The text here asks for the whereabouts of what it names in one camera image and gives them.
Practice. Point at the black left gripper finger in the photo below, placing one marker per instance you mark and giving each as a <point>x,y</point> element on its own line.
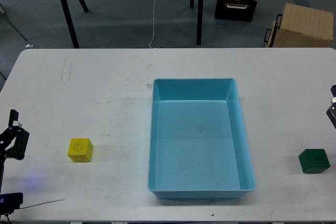
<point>18,135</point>

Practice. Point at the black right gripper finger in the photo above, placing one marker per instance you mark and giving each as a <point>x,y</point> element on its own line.
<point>331,110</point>

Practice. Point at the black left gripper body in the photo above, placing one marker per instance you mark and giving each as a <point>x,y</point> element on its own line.
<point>6,139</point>

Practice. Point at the dark green cube block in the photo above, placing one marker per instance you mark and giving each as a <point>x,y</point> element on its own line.
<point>314,161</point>

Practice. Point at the yellow cube block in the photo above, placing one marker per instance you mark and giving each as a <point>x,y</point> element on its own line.
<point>80,150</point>

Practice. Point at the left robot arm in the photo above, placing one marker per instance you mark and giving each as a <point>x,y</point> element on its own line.
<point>4,159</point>

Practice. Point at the wooden plywood box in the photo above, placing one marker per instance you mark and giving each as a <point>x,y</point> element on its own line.
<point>301,27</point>

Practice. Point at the light blue plastic bin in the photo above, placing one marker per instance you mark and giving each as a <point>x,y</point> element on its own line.
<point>198,142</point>

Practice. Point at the black table leg far left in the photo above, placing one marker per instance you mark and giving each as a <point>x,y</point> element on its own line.
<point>69,23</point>

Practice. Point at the black table leg centre front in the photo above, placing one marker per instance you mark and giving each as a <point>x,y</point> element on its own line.
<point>199,22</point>

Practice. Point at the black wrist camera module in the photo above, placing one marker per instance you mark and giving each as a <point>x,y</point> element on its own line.
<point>10,202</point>

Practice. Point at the black crate with handle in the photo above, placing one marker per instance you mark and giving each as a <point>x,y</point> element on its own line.
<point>237,10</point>

